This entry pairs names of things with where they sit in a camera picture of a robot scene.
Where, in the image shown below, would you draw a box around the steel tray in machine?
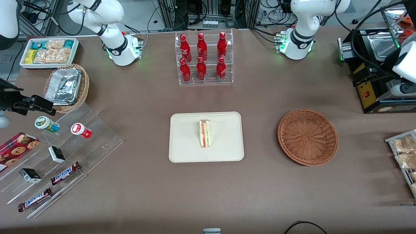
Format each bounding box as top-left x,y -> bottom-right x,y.
367,32 -> 402,61

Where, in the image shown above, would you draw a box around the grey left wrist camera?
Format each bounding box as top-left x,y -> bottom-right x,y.
390,82 -> 416,97

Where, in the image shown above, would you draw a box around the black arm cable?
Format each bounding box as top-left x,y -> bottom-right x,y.
335,0 -> 416,77
23,0 -> 85,36

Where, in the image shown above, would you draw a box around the cream rectangular tray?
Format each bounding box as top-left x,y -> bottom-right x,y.
169,111 -> 244,163

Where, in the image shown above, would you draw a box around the orange red snack packet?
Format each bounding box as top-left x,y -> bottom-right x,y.
397,14 -> 416,39

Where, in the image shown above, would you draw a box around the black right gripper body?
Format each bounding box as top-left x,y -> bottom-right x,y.
0,78 -> 33,115

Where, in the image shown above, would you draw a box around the red cola bottle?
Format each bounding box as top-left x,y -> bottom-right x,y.
197,32 -> 208,61
216,57 -> 227,81
180,58 -> 191,83
196,57 -> 207,81
180,34 -> 192,63
217,32 -> 228,59

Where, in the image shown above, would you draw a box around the grey wire rack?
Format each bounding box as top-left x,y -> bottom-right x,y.
385,129 -> 416,199

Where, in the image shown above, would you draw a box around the tan wicker basket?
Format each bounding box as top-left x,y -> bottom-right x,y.
43,64 -> 90,114

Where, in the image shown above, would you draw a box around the black cable loop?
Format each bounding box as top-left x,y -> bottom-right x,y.
283,221 -> 329,234

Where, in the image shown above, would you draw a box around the white plastic snack bin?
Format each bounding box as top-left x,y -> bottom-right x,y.
19,38 -> 80,70

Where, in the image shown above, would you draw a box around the clear bag brown snacks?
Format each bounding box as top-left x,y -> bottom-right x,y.
395,152 -> 416,169
391,136 -> 416,153

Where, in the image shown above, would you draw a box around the small black box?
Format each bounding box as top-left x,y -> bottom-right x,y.
48,146 -> 66,163
19,168 -> 42,183

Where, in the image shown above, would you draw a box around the clear acrylic bottle rack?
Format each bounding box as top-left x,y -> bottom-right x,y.
175,29 -> 234,85

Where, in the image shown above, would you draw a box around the red cookie box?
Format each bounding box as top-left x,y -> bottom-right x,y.
0,132 -> 40,173

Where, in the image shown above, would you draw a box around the Snickers chocolate bar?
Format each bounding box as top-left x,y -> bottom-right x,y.
18,188 -> 53,212
50,162 -> 82,186

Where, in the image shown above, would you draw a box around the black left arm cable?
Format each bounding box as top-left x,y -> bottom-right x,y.
335,0 -> 416,77

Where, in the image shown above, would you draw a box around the clear bag rice crackers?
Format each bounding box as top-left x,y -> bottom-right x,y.
33,49 -> 54,64
52,47 -> 72,64
45,40 -> 65,50

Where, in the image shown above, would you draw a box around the green lid snack cup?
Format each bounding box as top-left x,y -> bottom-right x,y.
34,116 -> 60,133

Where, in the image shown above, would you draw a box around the red lid snack cup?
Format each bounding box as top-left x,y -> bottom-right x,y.
71,123 -> 92,139

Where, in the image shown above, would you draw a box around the yellow snack pack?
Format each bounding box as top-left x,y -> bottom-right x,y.
25,49 -> 38,64

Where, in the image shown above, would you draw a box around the round brown wicker basket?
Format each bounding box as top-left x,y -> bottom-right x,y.
278,109 -> 339,166

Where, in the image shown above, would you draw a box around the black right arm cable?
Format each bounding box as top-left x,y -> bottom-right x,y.
23,0 -> 85,36

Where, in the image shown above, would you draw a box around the aluminium foil tray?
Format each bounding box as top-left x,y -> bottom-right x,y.
45,68 -> 82,106

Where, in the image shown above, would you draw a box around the clear acrylic stepped display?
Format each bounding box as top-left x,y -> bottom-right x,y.
0,103 -> 124,219

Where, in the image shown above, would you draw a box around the black machine yellow panel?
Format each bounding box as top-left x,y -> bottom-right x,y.
337,28 -> 416,114

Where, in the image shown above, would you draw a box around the triangular sandwich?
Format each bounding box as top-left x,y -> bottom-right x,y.
199,119 -> 212,148

